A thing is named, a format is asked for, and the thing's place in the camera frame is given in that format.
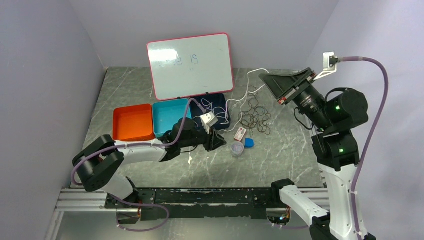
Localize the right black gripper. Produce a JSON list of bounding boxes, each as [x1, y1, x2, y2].
[[259, 66, 333, 132]]

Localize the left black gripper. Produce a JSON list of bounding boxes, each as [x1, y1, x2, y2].
[[180, 124, 227, 153]]

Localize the navy blue tray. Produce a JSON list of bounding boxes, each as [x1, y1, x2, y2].
[[190, 93, 231, 130]]

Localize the light blue tray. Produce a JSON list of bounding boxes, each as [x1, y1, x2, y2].
[[152, 98, 188, 138]]

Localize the orange tray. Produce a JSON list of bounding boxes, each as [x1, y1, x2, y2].
[[112, 104, 155, 142]]

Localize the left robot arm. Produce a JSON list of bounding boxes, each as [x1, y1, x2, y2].
[[71, 118, 227, 208]]

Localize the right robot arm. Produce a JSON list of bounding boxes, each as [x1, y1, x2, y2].
[[259, 68, 374, 240]]

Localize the clear jar of clips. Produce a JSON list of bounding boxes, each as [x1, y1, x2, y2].
[[230, 141, 245, 158]]

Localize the red white staples box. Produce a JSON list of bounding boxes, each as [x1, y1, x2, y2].
[[233, 127, 247, 142]]

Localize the blue grey eraser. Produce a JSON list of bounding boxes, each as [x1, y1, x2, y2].
[[243, 138, 255, 149]]

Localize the pink framed whiteboard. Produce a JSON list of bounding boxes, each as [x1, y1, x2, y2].
[[146, 32, 235, 101]]

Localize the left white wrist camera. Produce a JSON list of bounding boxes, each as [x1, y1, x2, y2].
[[200, 112, 218, 134]]

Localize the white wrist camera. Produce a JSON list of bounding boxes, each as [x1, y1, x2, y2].
[[200, 112, 218, 134], [314, 51, 340, 81]]

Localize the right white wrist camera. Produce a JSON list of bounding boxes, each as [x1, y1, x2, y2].
[[314, 51, 340, 81]]

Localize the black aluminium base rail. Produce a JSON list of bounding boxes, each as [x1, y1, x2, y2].
[[45, 187, 311, 240]]

